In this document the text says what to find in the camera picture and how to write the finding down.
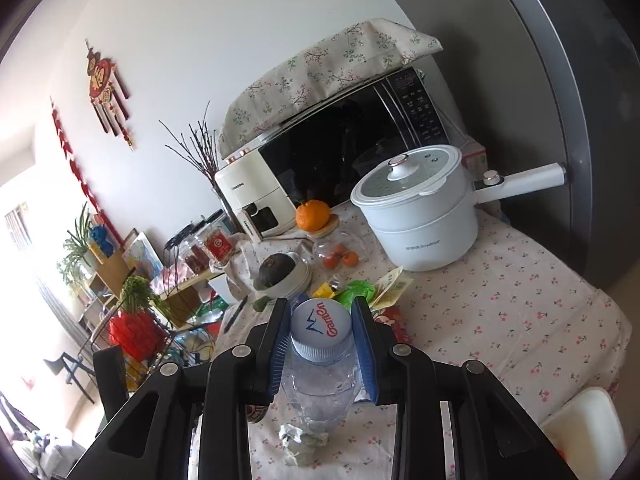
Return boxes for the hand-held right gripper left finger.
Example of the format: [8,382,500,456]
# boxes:
[67,297,291,480]

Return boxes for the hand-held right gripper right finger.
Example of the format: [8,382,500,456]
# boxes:
[350,296,578,480]

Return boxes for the clear plastic water bottle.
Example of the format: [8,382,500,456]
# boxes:
[280,297,363,433]

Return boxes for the pale yellow bread snack packet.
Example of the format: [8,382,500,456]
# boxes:
[372,275,415,311]

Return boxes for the red snack packet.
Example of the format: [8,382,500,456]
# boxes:
[372,306,403,343]

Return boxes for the green snack packet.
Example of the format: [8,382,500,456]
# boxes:
[334,280,377,307]

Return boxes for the black pen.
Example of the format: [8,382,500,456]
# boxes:
[223,296,249,333]

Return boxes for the white bowl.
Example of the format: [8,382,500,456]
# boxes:
[265,260,313,298]
[262,251,307,293]

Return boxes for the crumpled tissue paper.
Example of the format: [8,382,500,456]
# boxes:
[277,424,331,466]

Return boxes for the dark green squash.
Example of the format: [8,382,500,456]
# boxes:
[257,253,298,288]

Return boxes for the glass jar with wooden lid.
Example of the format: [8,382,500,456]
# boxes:
[306,214,368,272]

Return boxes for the glass jar with red label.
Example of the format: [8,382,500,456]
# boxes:
[197,222,236,266]

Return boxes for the glass jar with red contents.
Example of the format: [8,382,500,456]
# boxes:
[177,237,208,273]

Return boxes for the white electric cooking pot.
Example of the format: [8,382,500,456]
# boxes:
[350,145,568,273]

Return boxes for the cherry print tablecloth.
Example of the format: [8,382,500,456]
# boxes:
[212,195,633,480]

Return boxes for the large orange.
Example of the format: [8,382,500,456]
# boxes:
[295,200,332,233]

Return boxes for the red pot with green plant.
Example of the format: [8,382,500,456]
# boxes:
[109,275,173,362]

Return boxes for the colourful picture board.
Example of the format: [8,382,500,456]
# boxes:
[122,232,163,281]

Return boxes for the white air fryer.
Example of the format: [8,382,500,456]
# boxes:
[214,147,298,241]

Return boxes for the wooden shelf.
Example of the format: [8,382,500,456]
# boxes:
[87,227,216,331]

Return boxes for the black microwave oven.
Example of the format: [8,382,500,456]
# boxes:
[257,66,451,211]

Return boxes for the black chair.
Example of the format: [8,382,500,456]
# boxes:
[44,352,98,403]

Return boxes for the bare twig branches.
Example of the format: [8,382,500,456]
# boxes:
[159,101,221,191]

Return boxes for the blue toy figure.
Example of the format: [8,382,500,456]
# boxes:
[90,225,113,252]

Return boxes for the pink box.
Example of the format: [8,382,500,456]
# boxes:
[460,139,488,173]

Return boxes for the spider plant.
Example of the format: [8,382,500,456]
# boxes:
[57,202,108,296]

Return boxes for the white stool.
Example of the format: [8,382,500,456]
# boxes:
[540,386,628,480]

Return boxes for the red hanging garland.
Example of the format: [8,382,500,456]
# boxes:
[49,96,121,248]

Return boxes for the floral cloth cover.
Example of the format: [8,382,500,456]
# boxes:
[217,18,445,161]

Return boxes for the red wall ornament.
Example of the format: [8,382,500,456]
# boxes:
[84,38,137,152]

